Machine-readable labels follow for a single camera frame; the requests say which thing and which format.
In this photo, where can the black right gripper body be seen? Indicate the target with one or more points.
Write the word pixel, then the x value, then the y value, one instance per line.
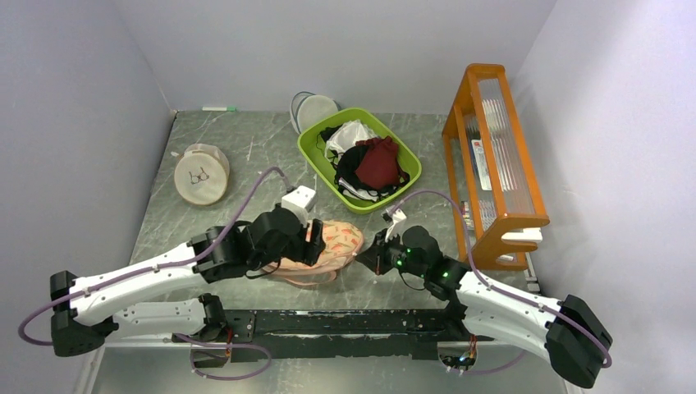
pixel 392 254

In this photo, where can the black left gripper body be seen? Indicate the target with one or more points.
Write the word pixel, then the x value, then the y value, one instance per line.
pixel 298 250

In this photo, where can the pink tulip-print laundry bag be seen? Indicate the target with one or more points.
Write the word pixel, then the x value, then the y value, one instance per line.
pixel 343 241

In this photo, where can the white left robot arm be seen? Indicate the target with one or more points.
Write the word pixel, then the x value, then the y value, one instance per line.
pixel 122 303

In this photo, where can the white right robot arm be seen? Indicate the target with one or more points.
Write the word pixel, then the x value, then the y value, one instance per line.
pixel 565 333

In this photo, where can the maroon bra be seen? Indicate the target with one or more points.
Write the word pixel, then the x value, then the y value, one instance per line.
pixel 379 167

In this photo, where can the round white mesh laundry bag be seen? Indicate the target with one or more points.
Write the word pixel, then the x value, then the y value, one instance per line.
pixel 201 174

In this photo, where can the white lace bra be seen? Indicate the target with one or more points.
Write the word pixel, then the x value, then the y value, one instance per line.
pixel 341 138

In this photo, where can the grey-rimmed white mesh bag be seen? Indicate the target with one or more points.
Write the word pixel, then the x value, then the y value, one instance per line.
pixel 307 109

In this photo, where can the white striped garment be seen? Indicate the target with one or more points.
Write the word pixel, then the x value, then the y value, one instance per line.
pixel 349 191

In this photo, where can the green plastic basin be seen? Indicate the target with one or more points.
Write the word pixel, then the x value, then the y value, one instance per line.
pixel 312 147

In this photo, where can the orange wooden rack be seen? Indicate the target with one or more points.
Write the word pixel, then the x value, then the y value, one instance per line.
pixel 496 228

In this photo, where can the white red packet in rack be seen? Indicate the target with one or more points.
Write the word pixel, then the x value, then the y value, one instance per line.
pixel 481 166

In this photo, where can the white green marker pen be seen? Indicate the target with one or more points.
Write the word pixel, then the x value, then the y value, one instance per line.
pixel 219 109

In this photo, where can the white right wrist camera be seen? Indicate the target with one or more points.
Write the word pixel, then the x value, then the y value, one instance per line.
pixel 396 219

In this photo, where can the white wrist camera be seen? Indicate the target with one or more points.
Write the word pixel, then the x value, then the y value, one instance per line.
pixel 396 219
pixel 300 202

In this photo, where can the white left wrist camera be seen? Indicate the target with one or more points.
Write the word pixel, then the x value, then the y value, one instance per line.
pixel 300 202

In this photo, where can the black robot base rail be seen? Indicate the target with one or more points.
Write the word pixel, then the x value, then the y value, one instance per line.
pixel 294 334

